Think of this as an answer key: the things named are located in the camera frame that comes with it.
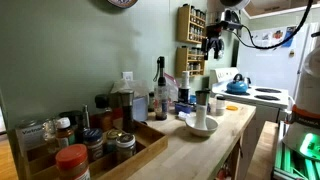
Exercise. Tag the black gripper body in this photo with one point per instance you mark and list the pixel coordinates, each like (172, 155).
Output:
(213, 39)

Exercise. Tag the wooden condiment tray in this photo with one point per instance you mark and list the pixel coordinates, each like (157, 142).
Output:
(146, 141)

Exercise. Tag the blue kettle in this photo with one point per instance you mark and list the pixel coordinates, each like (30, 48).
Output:
(237, 86)

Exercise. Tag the white cap dark bottle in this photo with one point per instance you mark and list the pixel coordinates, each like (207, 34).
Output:
(184, 90)

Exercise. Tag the clear zip bag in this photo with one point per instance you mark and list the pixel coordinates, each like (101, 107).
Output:
(172, 88)

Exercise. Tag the black lid white jar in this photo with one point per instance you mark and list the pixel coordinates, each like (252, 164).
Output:
(220, 106)

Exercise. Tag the steel top white grinder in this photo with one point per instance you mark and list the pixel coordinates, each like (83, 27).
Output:
(201, 110)

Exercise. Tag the orange flat lid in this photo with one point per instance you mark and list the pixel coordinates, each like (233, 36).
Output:
(232, 108)

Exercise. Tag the blue rectangular container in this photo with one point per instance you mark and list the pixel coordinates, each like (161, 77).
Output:
(182, 107)

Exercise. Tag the white refrigerator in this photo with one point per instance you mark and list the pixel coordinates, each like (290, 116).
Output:
(273, 66)

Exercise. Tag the tall black top glass bottle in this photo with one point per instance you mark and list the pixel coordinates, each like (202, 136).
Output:
(161, 96)

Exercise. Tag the small white lump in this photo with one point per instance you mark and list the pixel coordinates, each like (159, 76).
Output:
(183, 115)

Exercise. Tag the white electric stove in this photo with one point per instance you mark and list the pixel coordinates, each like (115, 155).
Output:
(266, 100)

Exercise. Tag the small dark jar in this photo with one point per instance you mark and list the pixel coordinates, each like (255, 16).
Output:
(151, 101)

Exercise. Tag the white ceramic bowl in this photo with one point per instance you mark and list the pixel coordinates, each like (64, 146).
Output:
(208, 128)

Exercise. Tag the blue paper on fridge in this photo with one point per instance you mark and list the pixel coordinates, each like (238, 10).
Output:
(289, 35)

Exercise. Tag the crumpled clear plastic bag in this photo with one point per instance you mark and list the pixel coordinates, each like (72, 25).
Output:
(131, 86)

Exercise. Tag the pale lavender container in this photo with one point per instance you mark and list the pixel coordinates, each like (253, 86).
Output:
(140, 109)

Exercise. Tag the dark pepper grinder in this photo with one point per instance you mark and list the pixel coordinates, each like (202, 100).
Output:
(127, 110)

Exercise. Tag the black cap brown sauce bottle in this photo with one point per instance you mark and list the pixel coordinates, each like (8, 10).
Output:
(103, 115)

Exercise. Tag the white lid spice jar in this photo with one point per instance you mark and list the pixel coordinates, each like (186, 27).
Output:
(125, 148)

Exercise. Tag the gold lid glass jar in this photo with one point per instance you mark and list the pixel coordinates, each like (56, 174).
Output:
(112, 140)

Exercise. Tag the green lit robot stand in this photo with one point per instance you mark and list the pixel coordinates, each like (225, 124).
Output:
(290, 163)

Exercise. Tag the thin metal bottle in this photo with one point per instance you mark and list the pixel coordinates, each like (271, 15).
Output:
(86, 116)

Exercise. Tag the dark blue lid jar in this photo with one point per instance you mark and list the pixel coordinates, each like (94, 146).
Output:
(93, 143)

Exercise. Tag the black lid dark jar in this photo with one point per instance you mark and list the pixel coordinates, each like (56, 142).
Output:
(72, 118)

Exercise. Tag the white cap orange label bottle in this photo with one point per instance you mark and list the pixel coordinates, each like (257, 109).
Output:
(64, 133)

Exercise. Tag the orange lid spice jar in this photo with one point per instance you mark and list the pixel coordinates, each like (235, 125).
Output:
(71, 161)

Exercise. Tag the clear glass jar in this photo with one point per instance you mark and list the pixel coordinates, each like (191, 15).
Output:
(49, 131)

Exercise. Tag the white printed box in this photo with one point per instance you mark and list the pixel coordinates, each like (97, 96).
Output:
(30, 136)

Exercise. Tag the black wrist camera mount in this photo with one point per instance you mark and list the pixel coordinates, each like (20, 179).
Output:
(230, 25)

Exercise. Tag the white wall outlet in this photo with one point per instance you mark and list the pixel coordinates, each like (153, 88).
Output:
(127, 76)

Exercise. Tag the round wall plate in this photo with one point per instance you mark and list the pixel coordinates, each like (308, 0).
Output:
(122, 2)

